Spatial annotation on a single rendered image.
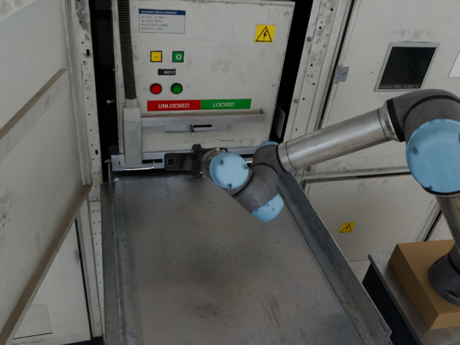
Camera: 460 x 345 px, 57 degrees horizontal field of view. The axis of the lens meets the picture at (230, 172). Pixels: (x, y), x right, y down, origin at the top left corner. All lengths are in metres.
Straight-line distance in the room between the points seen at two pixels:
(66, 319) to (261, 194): 1.09
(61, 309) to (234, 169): 1.06
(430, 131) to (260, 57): 0.64
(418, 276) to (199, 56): 0.86
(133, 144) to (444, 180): 0.78
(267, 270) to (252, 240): 0.11
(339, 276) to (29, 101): 0.84
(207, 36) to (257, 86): 0.23
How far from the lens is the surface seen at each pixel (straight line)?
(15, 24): 0.93
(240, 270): 1.11
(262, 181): 0.95
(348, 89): 1.39
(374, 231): 1.90
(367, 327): 1.09
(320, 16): 1.27
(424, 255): 1.37
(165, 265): 1.11
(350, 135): 0.96
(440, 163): 0.81
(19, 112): 0.94
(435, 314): 1.27
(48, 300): 1.72
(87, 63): 1.17
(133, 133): 1.19
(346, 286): 1.14
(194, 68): 1.25
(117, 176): 1.38
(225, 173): 0.88
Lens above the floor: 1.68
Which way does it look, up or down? 36 degrees down
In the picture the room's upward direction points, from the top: 8 degrees clockwise
